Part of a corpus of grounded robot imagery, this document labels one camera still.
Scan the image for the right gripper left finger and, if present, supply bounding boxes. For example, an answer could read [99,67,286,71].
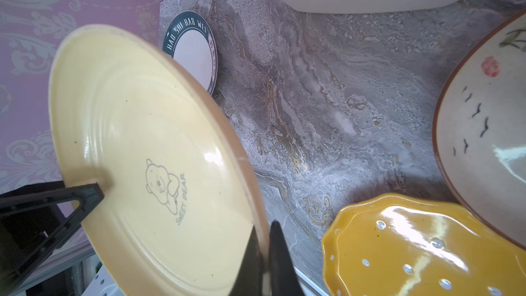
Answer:
[1,181,104,295]

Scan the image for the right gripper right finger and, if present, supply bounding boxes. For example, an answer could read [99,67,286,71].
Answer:
[230,221,304,295]

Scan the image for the yellow polka dot plate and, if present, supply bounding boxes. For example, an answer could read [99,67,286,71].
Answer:
[321,193,525,295]

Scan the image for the pale yellow bear plate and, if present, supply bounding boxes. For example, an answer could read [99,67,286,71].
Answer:
[49,25,269,295]

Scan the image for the white plate dark green rim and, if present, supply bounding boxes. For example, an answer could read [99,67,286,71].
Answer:
[162,11,218,94]

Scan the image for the cream willow pattern plate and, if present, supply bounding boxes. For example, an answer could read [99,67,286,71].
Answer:
[432,12,525,247]

